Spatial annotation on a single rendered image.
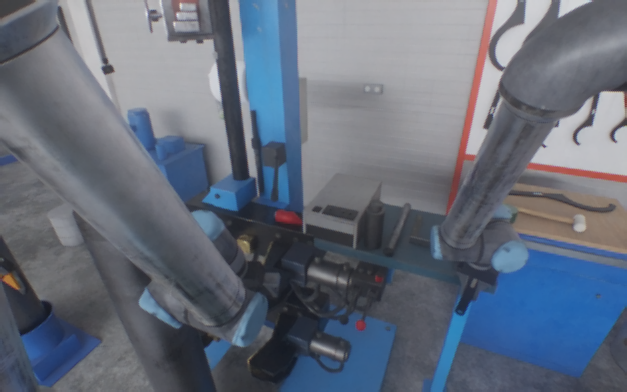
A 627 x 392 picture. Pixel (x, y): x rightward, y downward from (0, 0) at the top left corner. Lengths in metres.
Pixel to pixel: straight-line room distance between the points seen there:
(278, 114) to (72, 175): 1.22
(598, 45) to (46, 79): 0.54
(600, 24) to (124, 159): 0.53
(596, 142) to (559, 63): 2.56
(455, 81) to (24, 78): 2.75
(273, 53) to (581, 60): 1.13
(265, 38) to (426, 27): 1.66
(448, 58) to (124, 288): 2.56
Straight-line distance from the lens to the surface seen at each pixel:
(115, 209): 0.34
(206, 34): 0.93
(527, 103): 0.54
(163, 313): 0.64
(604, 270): 2.13
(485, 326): 2.39
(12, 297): 2.42
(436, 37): 2.84
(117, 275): 1.03
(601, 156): 3.11
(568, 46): 0.52
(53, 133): 0.30
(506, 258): 0.95
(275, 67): 1.44
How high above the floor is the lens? 1.89
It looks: 29 degrees down
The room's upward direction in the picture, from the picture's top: 1 degrees counter-clockwise
